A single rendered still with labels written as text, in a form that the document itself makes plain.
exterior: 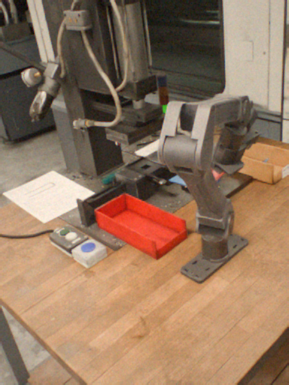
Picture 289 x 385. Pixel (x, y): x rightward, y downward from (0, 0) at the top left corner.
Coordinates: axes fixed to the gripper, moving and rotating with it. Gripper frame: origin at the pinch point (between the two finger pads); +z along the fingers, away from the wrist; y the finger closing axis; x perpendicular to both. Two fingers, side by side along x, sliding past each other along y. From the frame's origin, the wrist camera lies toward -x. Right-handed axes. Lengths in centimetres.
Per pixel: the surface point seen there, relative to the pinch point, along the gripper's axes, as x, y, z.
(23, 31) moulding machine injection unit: -112, 296, 140
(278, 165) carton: -34.6, -2.9, 11.1
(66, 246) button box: 39.0, 13.5, 15.8
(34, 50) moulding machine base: -117, 287, 155
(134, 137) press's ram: 7.8, 25.1, 0.4
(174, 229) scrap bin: 13.8, -1.9, 10.6
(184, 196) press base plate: -1.9, 8.2, 16.8
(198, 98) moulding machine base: -59, 52, 30
